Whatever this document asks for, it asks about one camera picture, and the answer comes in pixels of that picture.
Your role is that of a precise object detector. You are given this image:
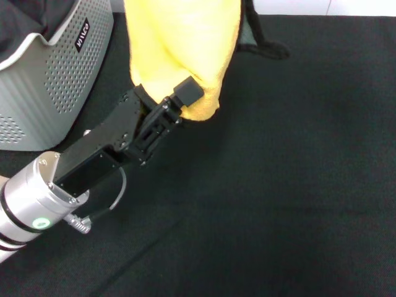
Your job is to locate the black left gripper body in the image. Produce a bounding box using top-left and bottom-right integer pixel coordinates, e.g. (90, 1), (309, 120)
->
(57, 89), (149, 199)

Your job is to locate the yellow and grey towel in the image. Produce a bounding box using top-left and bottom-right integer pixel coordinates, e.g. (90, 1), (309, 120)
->
(123, 0), (290, 122)

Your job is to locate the grey perforated storage box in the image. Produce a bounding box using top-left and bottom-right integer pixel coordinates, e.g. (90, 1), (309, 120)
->
(0, 0), (115, 152)

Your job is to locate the black tablecloth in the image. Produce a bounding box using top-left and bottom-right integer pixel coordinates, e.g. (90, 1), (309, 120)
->
(0, 12), (396, 297)

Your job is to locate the black cloth box liner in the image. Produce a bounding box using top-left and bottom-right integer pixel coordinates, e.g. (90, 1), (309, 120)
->
(0, 0), (78, 59)

